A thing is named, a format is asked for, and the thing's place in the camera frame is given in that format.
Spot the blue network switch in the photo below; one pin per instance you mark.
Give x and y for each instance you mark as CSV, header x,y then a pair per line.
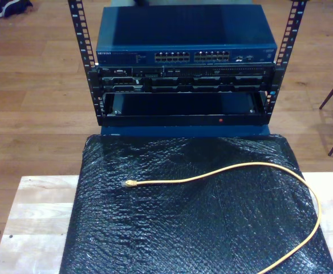
x,y
183,28

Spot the black bubble mat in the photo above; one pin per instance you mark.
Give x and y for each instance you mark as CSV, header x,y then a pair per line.
x,y
183,228

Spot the black server chassis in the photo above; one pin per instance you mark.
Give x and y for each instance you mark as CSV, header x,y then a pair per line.
x,y
183,82

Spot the black rack frame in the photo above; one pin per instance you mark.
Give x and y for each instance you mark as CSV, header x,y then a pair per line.
x,y
81,28

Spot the black rack drawer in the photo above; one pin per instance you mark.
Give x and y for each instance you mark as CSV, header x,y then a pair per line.
x,y
183,120

